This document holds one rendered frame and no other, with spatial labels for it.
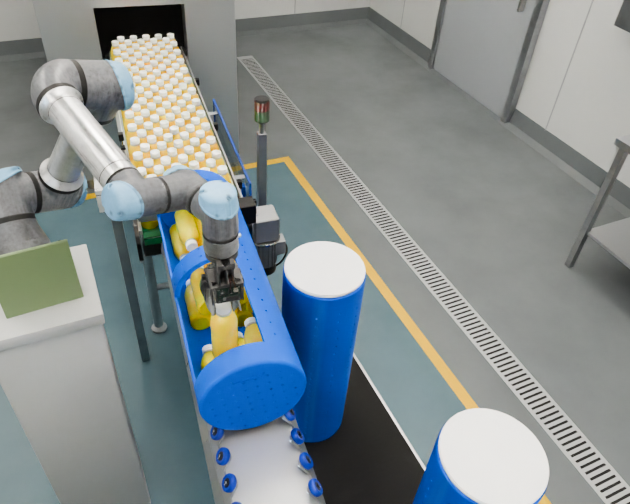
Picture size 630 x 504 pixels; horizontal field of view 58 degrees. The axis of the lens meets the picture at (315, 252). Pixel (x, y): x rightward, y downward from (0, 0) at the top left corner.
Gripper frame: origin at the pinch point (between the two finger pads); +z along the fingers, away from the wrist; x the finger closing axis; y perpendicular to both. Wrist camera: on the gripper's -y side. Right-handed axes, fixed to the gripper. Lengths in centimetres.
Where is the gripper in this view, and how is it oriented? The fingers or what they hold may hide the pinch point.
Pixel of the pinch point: (223, 306)
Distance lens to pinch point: 138.5
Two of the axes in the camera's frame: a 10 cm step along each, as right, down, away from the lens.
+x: 9.5, -1.6, 2.8
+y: 3.2, 6.4, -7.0
